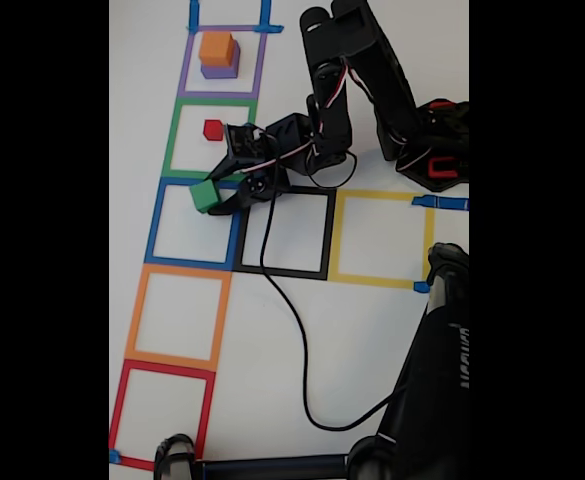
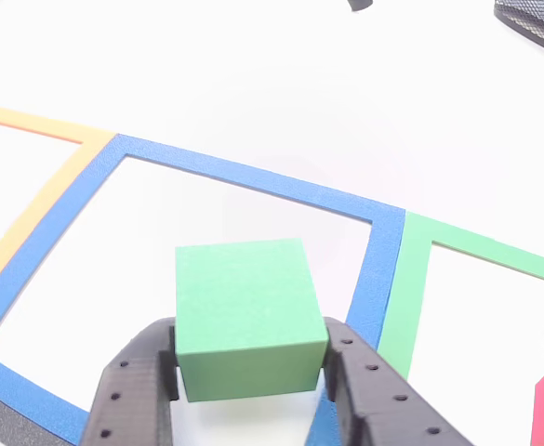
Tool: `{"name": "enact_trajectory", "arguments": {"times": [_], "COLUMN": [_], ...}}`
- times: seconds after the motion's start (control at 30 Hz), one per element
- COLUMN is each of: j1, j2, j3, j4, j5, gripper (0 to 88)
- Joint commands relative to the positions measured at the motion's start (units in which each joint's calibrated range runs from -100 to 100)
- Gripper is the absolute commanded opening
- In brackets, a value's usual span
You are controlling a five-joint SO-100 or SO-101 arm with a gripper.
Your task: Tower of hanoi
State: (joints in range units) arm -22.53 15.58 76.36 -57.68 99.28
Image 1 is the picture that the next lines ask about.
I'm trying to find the red square frame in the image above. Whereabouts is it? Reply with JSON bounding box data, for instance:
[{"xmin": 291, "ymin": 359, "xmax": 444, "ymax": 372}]
[{"xmin": 108, "ymin": 358, "xmax": 217, "ymax": 472}]

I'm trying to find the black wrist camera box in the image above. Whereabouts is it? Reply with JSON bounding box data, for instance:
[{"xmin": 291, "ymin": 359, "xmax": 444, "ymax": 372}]
[{"xmin": 224, "ymin": 123, "xmax": 266, "ymax": 161}]

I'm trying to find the blue square frame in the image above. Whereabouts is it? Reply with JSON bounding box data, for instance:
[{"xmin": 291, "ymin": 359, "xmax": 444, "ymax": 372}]
[{"xmin": 144, "ymin": 177, "xmax": 247, "ymax": 271}]

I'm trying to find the purple square frame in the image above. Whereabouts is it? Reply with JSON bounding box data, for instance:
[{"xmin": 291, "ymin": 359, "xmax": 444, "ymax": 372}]
[{"xmin": 176, "ymin": 24, "xmax": 268, "ymax": 100}]

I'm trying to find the orange cube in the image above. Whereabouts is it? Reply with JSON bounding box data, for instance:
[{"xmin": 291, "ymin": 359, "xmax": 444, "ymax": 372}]
[{"xmin": 197, "ymin": 32, "xmax": 237, "ymax": 68}]

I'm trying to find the yellow square frame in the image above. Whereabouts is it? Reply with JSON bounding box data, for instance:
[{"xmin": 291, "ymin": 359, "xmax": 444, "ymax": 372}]
[{"xmin": 327, "ymin": 188, "xmax": 436, "ymax": 290}]

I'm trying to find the black camera tripod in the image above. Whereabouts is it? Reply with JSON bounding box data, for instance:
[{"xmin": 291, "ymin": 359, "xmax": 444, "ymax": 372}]
[{"xmin": 153, "ymin": 242, "xmax": 470, "ymax": 480}]

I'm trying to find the green square frame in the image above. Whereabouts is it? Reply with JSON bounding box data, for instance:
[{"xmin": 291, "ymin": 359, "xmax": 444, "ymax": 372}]
[{"xmin": 160, "ymin": 98, "xmax": 258, "ymax": 182}]

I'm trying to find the red table clamp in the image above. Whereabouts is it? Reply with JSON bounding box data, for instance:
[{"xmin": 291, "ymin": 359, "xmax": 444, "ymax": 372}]
[{"xmin": 427, "ymin": 156, "xmax": 459, "ymax": 180}]

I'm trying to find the large purple cube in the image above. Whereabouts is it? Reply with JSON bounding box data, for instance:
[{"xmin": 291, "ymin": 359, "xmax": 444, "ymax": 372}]
[{"xmin": 200, "ymin": 42, "xmax": 242, "ymax": 80}]

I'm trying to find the black camera cable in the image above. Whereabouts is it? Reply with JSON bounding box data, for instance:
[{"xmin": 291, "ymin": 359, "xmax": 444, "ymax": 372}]
[{"xmin": 259, "ymin": 159, "xmax": 411, "ymax": 432}]

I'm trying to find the green cube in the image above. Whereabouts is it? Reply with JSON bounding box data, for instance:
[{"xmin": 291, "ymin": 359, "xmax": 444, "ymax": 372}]
[{"xmin": 189, "ymin": 179, "xmax": 223, "ymax": 214}]

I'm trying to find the orange square frame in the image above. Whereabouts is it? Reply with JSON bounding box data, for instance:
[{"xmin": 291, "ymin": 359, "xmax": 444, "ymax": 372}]
[{"xmin": 124, "ymin": 263, "xmax": 233, "ymax": 372}]

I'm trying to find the black square frame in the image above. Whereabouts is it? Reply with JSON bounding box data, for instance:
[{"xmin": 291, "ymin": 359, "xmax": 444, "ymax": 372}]
[{"xmin": 231, "ymin": 183, "xmax": 337, "ymax": 281}]

